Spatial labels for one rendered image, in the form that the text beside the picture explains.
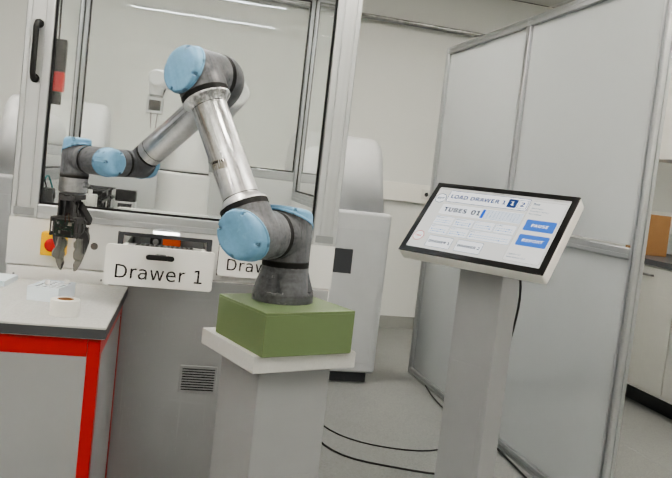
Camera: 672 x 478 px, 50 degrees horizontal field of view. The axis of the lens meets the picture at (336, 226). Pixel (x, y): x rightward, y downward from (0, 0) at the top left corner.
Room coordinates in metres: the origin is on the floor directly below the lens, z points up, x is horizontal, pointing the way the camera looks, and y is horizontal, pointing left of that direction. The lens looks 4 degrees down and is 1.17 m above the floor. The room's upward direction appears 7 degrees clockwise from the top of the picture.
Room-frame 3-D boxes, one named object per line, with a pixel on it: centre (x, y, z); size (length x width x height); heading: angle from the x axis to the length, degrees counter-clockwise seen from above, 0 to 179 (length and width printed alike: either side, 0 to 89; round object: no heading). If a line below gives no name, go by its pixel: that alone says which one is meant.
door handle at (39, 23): (2.18, 0.95, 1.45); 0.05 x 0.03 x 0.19; 12
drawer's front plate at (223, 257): (2.34, 0.22, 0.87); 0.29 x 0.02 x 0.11; 102
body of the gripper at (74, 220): (1.96, 0.72, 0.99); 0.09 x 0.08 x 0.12; 0
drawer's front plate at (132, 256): (1.97, 0.47, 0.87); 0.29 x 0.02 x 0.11; 102
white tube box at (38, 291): (1.95, 0.75, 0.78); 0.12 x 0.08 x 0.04; 0
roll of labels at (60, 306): (1.76, 0.64, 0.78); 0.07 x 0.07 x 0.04
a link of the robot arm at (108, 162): (1.93, 0.63, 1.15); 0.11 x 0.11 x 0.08; 60
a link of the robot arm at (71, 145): (1.96, 0.72, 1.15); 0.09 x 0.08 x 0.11; 60
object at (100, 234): (2.76, 0.59, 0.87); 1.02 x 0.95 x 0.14; 102
